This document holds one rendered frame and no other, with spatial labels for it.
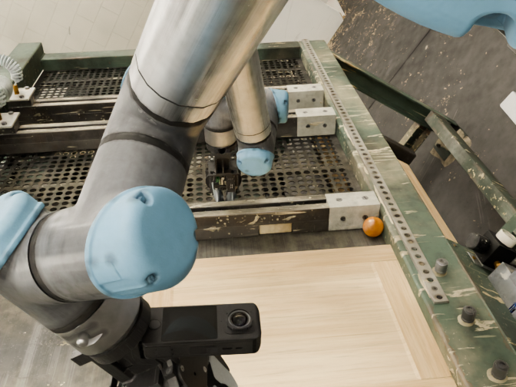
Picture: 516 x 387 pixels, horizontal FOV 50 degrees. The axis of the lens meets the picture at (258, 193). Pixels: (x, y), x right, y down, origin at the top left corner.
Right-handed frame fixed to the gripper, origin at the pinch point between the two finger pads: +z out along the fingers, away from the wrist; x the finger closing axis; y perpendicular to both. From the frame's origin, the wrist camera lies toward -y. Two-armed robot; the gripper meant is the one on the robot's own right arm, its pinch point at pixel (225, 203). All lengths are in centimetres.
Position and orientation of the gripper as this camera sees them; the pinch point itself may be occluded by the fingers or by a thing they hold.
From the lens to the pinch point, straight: 145.1
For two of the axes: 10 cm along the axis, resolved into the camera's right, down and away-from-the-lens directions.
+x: 10.0, -0.6, 0.6
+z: 0.2, 8.1, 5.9
